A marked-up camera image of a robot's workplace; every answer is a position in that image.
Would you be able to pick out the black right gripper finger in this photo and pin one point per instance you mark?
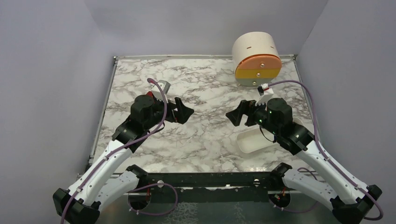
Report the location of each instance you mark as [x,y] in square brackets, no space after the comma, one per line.
[244,108]
[235,116]

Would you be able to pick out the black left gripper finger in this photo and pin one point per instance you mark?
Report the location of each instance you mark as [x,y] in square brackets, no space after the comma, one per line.
[180,105]
[181,116]

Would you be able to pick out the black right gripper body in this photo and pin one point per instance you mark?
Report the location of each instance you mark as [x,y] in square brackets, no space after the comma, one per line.
[258,115]

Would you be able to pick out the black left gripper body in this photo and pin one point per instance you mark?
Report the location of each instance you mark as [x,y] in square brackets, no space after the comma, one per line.
[159,110]

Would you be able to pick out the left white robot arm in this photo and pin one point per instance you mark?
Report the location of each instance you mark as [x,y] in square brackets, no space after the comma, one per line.
[84,200]

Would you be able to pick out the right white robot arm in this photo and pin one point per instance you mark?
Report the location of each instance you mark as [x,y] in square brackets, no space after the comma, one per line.
[348,198]

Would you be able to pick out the white plastic tray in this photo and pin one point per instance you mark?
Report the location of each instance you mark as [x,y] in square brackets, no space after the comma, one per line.
[255,140]

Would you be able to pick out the round pastel drawer organizer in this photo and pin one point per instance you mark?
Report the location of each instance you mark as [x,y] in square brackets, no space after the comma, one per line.
[256,59]

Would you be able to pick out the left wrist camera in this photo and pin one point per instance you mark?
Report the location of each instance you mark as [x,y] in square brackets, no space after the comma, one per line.
[164,86]

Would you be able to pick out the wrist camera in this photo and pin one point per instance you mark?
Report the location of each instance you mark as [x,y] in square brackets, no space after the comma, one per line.
[265,92]
[164,86]

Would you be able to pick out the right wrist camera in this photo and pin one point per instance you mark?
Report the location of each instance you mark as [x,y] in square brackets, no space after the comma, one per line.
[265,92]

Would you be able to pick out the black mounting rail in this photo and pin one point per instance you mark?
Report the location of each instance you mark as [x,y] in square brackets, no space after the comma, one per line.
[210,188]

